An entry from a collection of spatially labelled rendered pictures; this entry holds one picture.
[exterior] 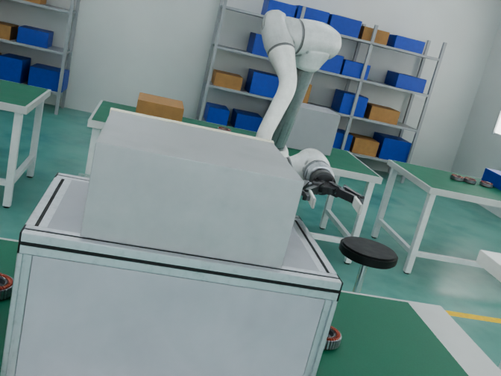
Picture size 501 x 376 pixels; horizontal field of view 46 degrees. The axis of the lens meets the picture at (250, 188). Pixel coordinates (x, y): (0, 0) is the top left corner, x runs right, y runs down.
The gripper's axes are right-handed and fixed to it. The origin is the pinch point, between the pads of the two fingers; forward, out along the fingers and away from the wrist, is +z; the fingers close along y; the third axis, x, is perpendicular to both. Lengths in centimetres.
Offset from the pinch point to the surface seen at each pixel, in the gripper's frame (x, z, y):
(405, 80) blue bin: -46, -626, -266
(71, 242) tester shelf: 0, 40, 65
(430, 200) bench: -85, -263, -163
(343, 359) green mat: -43.1, 10.4, -10.0
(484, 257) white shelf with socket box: 1.8, 26.6, -30.9
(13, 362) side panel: -29, 42, 74
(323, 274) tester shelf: -3.1, 35.7, 11.1
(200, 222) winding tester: 6, 36, 40
